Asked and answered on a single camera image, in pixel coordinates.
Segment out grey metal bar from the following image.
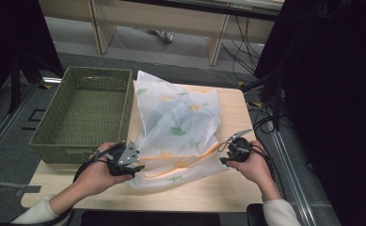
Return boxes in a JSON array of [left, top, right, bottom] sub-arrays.
[[0, 178, 42, 198]]

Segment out black curtain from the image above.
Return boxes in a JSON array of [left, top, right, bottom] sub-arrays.
[[254, 0, 366, 226], [0, 0, 66, 115]]

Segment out silver shoe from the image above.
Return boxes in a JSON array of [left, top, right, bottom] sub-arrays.
[[148, 29, 175, 44]]

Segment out right hand-held gripper cable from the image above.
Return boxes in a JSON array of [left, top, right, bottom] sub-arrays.
[[248, 143, 278, 182]]

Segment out green woven basket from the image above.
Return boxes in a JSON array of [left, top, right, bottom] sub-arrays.
[[28, 65, 135, 165]]

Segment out black cables under desk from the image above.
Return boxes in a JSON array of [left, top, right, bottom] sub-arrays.
[[221, 15, 266, 73]]

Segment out person's right hand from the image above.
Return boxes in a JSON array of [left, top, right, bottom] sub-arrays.
[[227, 139, 275, 186]]

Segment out wooden furniture frame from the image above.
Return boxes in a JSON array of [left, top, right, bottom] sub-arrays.
[[39, 0, 283, 67]]

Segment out hand-held gripper cable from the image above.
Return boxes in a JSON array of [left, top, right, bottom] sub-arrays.
[[248, 143, 278, 182], [72, 150, 111, 184]]

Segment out white leaf-print laundry bag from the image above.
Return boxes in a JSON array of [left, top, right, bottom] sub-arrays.
[[125, 70, 231, 191]]

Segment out person's left hand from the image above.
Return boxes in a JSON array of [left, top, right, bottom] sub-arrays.
[[72, 141, 135, 198]]

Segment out left hand-held gripper cable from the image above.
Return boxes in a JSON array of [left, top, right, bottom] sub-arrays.
[[72, 150, 111, 184]]

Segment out black floor cables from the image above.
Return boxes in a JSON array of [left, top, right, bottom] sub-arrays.
[[246, 99, 287, 135]]

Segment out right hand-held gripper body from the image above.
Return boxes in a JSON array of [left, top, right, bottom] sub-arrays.
[[224, 127, 254, 164]]

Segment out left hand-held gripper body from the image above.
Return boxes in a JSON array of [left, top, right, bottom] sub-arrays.
[[105, 139, 142, 177]]

